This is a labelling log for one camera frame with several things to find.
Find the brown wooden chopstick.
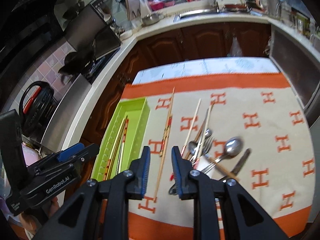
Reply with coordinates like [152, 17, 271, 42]
[103, 115, 127, 180]

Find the dark handled ladle spoon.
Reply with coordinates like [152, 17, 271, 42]
[220, 146, 252, 176]

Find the white ceramic spoon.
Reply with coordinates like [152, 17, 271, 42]
[193, 154, 215, 174]

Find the long bamboo chopstick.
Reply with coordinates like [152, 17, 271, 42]
[153, 87, 175, 203]

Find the large steel spoon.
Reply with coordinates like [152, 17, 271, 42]
[201, 137, 244, 173]

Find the steel fork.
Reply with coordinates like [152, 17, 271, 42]
[188, 137, 214, 162]

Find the small steel spoon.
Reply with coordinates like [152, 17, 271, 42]
[197, 128, 213, 142]

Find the steel metal chopstick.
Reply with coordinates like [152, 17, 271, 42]
[116, 140, 125, 175]

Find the person left hand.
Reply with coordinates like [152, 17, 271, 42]
[18, 197, 60, 239]

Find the green plastic utensil tray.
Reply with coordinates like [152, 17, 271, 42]
[91, 98, 150, 181]

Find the black red air fryer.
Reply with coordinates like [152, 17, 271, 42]
[18, 81, 57, 137]

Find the orange beige H-pattern cloth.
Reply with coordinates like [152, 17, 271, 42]
[121, 73, 316, 239]

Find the black wok pan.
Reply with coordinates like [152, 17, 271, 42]
[58, 40, 96, 76]

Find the steel range hood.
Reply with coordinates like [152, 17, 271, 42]
[65, 4, 121, 59]

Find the steel pot on counter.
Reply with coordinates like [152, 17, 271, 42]
[142, 12, 164, 26]

